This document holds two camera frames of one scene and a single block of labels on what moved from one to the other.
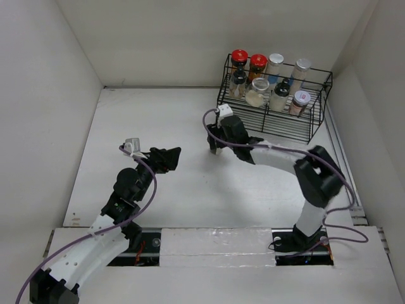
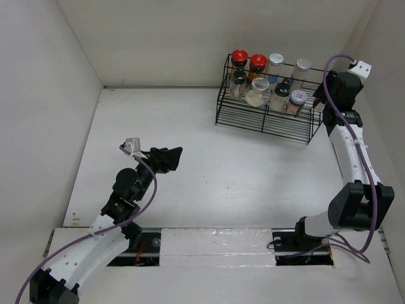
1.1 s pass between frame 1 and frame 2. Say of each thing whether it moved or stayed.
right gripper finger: moved
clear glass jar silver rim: stayed
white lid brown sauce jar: moved
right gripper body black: moved
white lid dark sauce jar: moved
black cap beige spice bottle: stayed
